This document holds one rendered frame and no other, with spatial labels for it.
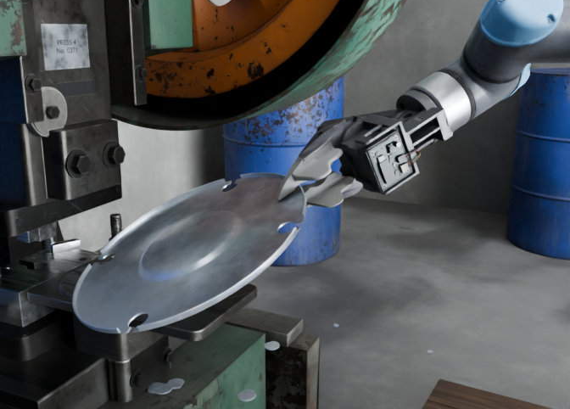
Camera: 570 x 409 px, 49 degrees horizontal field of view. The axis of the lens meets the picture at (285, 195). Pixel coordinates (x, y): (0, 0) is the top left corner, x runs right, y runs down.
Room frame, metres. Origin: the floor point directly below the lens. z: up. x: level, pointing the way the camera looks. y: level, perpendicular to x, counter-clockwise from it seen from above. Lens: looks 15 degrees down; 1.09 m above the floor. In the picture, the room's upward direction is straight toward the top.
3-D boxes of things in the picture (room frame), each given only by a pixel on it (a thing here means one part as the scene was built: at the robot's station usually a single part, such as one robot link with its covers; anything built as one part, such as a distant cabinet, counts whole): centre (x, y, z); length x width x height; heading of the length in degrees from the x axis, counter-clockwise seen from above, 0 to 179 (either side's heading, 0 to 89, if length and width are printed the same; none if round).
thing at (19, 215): (0.79, 0.33, 0.86); 0.20 x 0.16 x 0.05; 154
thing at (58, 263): (0.79, 0.33, 0.76); 0.15 x 0.09 x 0.05; 154
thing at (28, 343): (0.79, 0.33, 0.72); 0.20 x 0.16 x 0.03; 154
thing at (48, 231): (0.79, 0.32, 0.84); 0.05 x 0.03 x 0.04; 154
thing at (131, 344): (0.71, 0.17, 0.72); 0.25 x 0.14 x 0.14; 64
